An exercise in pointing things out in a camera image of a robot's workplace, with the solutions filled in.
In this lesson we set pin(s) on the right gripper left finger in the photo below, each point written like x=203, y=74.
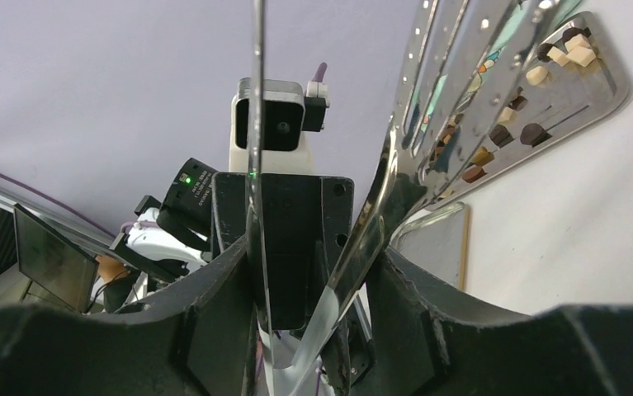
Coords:
x=195, y=337

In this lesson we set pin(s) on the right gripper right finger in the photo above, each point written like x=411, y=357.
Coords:
x=433, y=339

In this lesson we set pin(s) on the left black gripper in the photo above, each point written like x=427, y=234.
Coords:
x=306, y=222

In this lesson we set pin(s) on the steel serving tongs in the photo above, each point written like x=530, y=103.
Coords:
x=462, y=64

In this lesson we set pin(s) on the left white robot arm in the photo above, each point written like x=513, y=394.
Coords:
x=201, y=215

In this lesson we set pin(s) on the dark heart chocolate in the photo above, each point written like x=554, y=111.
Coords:
x=534, y=134

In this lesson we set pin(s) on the steel chocolate tray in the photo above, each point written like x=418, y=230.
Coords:
x=561, y=96

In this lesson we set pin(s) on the white chocolate cube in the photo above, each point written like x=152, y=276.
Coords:
x=582, y=56

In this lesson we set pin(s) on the silver box lid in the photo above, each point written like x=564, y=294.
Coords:
x=437, y=241

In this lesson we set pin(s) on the dark monitor screen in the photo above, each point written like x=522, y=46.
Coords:
x=52, y=261

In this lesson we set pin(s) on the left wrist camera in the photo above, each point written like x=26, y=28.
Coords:
x=290, y=112

